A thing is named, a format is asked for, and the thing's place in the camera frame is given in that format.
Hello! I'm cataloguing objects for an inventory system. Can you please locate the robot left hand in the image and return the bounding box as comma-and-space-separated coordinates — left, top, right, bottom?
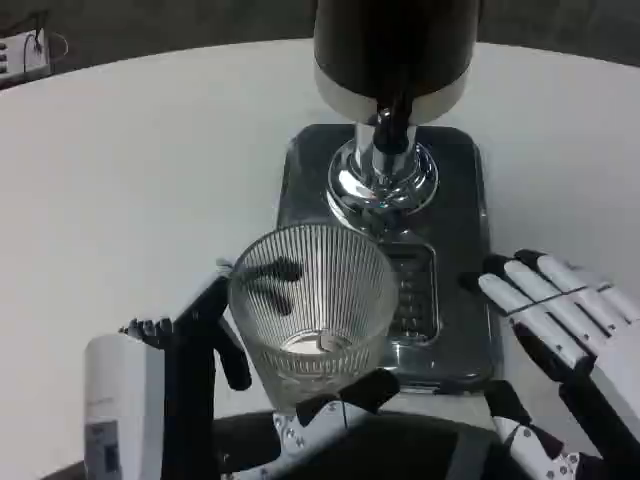
82, 257, 402, 480

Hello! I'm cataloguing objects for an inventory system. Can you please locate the white box device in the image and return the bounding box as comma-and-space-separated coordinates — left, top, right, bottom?
0, 27, 52, 84

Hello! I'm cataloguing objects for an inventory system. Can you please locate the black drink dispenser chrome stand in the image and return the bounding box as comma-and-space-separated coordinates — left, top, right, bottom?
312, 0, 478, 221

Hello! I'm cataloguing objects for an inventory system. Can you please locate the black dispenser tap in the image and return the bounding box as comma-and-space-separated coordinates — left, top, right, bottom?
373, 92, 417, 157

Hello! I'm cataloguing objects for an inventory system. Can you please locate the black cable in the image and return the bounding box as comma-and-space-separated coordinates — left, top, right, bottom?
0, 8, 69, 69

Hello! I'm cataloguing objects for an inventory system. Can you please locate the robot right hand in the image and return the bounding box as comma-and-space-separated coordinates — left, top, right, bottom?
457, 248, 640, 480

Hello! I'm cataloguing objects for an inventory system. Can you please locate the dark grey robot torso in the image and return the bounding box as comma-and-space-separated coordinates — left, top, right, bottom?
209, 412, 506, 480

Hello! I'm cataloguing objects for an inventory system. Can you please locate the steel drip tray with grid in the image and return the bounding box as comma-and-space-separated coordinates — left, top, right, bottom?
274, 123, 497, 397

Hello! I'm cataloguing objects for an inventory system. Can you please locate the clear ribbed glass cup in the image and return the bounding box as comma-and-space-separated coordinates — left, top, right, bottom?
227, 223, 400, 416

